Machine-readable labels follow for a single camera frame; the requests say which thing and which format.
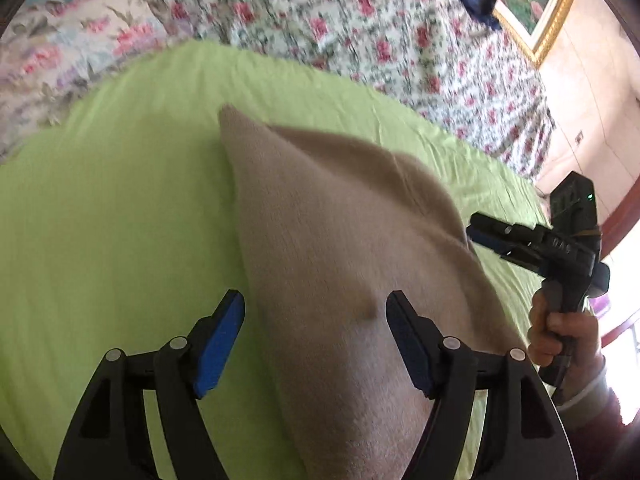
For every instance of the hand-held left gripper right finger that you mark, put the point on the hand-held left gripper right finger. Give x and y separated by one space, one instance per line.
407 340

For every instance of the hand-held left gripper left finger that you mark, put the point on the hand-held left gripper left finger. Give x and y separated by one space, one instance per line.
220 340

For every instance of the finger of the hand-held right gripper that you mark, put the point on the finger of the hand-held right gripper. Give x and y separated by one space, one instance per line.
505 230
500 249

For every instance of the beige knit sweater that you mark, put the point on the beige knit sweater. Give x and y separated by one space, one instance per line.
350 260

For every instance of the person's right forearm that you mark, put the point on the person's right forearm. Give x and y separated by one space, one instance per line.
600 420

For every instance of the person's right hand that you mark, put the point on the person's right hand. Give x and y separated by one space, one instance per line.
575 340

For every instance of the green bed sheet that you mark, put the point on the green bed sheet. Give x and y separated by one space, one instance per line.
110 200

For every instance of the rose print quilt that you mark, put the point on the rose print quilt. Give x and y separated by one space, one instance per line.
360 25

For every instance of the pastel floral pillow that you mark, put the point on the pastel floral pillow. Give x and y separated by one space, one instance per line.
65 55

